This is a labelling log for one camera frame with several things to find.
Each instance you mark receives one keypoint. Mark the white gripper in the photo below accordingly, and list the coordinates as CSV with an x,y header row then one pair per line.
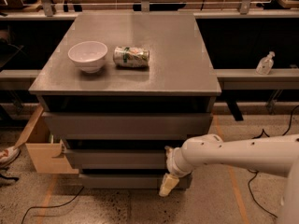
x,y
172,163

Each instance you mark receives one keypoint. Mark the grey drawer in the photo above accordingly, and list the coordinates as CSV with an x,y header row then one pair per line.
x,y
121,181
71,126
118,158

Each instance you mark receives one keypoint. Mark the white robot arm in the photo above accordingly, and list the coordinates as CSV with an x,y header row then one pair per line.
x,y
278,155

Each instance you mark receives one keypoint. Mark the grey bottom drawer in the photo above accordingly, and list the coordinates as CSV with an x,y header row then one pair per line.
x,y
121,181

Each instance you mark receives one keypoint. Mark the grey drawer cabinet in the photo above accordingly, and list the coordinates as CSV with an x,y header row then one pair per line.
x,y
179,79

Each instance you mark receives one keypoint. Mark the grey top drawer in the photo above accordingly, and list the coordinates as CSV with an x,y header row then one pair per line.
x,y
71,126

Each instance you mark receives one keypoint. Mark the open cardboard box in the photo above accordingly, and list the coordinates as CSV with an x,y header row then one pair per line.
x,y
46,154

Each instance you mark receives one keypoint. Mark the crushed green drink can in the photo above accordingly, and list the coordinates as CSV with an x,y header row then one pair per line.
x,y
131,57

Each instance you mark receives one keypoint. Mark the white bowl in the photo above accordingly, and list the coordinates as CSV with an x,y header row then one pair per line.
x,y
88,56

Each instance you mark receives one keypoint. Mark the white sneaker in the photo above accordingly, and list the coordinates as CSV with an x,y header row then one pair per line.
x,y
8,155

